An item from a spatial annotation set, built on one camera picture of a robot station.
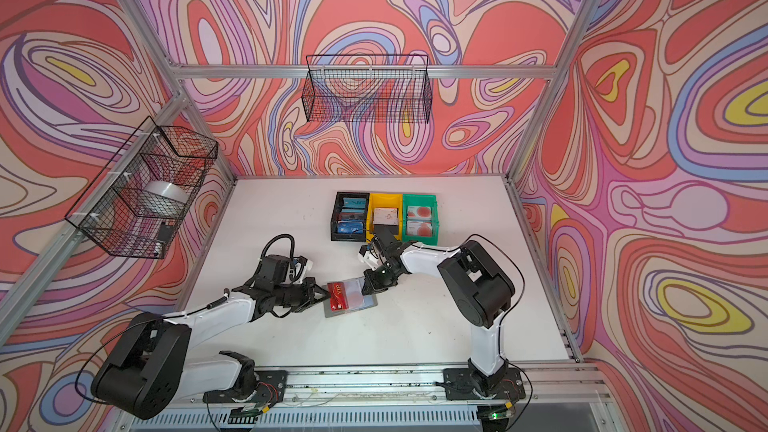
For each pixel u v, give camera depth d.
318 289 0.82
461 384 0.73
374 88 0.96
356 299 0.88
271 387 0.73
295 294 0.76
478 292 0.50
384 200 1.03
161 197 0.70
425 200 1.05
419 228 1.02
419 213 1.05
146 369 0.42
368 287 0.81
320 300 0.82
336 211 1.02
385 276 0.80
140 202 0.72
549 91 0.93
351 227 1.02
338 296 0.86
